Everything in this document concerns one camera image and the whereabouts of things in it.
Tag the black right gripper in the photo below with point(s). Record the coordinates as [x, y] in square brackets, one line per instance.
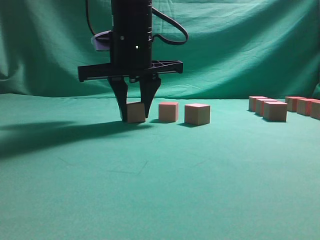
[131, 56]

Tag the pink cube column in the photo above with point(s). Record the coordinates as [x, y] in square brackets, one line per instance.
[252, 102]
[315, 110]
[136, 112]
[275, 111]
[197, 114]
[304, 106]
[292, 102]
[259, 105]

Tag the pink cube from column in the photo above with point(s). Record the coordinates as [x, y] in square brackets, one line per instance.
[168, 112]

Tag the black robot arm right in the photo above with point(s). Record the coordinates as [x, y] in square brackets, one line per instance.
[136, 16]

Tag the green cloth backdrop and cover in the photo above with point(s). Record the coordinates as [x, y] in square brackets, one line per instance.
[70, 169]

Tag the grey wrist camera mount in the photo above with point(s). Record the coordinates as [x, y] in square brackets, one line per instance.
[102, 41]

